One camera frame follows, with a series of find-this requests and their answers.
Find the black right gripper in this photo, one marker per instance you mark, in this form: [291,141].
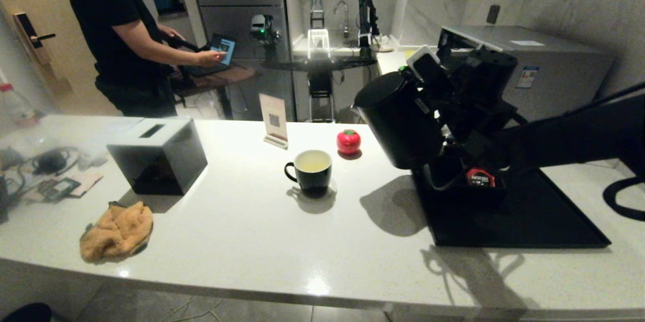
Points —
[484,85]

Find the black electric kettle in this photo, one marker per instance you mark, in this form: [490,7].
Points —
[398,120]

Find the clear bottle red cap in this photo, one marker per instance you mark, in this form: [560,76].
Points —
[15,108]

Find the black white robot arm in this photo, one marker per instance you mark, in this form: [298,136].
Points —
[365,19]

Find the robot arm green light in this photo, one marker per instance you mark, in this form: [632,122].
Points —
[259,26]

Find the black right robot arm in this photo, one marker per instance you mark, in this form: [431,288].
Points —
[579,135]

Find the yellow bowl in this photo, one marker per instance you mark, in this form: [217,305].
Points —
[410,55]

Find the red coffee sachet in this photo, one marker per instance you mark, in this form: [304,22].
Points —
[480,178]

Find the red tomato-shaped timer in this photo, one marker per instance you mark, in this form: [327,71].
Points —
[347,142]

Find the black compartment organizer box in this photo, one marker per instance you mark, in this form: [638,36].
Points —
[463,193]

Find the chrome kitchen faucet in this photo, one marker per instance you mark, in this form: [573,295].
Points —
[345,12]

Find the robot torso column lit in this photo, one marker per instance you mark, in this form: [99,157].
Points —
[318,41]

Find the black rectangular tray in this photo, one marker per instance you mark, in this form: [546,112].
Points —
[504,221]

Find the silver microwave oven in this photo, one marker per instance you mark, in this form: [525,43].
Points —
[559,75]

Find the black mug white inside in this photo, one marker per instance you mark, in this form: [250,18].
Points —
[312,178]

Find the QR code sign stand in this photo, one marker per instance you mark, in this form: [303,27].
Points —
[273,118]

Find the brown wooden desk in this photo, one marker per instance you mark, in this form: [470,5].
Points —
[227,79]

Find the open black laptop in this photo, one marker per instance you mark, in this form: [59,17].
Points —
[224,46]

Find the black tissue box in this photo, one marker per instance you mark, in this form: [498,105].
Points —
[161,166]

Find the person in black shirt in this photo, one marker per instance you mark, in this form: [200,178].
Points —
[111,24]

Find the orange crumpled cloth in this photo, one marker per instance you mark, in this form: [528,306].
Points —
[118,234]

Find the pink paper card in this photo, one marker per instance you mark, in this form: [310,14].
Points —
[90,183]

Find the black wall socket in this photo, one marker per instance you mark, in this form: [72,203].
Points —
[493,13]

